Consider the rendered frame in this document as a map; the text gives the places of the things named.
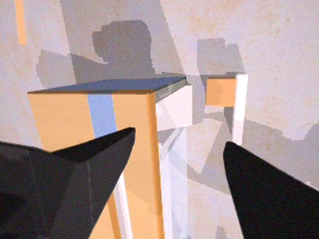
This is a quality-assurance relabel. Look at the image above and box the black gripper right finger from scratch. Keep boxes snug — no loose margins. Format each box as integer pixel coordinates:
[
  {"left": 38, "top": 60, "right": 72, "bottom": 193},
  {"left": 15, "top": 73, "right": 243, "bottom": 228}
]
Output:
[{"left": 223, "top": 141, "right": 319, "bottom": 239}]

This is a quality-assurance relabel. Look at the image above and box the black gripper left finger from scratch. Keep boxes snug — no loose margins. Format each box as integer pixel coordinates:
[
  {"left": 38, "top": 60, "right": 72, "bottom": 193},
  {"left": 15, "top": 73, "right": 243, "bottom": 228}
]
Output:
[{"left": 0, "top": 127, "right": 136, "bottom": 239}]

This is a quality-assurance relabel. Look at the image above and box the small tan block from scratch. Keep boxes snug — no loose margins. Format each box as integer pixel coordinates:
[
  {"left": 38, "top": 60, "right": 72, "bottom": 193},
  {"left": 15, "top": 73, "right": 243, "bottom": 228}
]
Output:
[{"left": 205, "top": 77, "right": 236, "bottom": 107}]

